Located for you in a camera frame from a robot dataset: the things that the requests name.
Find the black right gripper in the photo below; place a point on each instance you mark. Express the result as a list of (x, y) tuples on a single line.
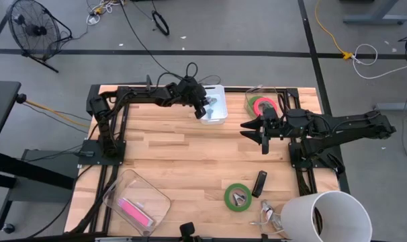
[(277, 124)]

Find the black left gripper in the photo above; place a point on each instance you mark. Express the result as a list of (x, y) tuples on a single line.
[(190, 90)]

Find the green tape roll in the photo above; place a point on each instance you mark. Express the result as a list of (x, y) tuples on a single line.
[(226, 198), (251, 101)]

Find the red tape roll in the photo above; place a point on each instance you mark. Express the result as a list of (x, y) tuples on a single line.
[(265, 99)]

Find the black stapler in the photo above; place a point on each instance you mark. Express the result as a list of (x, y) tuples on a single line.
[(259, 183)]

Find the pink stapler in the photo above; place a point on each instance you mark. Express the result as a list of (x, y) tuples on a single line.
[(134, 211)]

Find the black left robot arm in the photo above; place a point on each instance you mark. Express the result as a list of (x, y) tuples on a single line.
[(139, 94)]

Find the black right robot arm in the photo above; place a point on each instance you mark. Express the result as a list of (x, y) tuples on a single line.
[(358, 125)]

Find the white plastic bin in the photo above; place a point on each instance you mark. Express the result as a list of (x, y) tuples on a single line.
[(221, 114)]

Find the clear plastic bin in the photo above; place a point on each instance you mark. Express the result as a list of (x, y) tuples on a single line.
[(156, 201), (274, 92)]

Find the white cylindrical container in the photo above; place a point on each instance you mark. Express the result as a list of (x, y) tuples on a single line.
[(297, 218)]

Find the black knob-shaped object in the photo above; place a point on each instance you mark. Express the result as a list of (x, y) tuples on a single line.
[(186, 229)]

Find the grey desk foot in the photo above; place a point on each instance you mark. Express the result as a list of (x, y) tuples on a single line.
[(395, 107)]

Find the grey desk leg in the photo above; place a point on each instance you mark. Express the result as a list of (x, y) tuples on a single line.
[(378, 18)]

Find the yellow rod with black knob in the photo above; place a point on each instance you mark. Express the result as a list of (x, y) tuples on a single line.
[(21, 98)]

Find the black floor fan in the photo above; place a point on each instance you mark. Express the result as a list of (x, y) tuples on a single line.
[(35, 31)]

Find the black desk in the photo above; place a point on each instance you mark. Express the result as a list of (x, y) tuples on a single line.
[(2, 107)]

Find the black aluminium table frame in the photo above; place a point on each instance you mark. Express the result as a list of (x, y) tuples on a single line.
[(304, 183)]

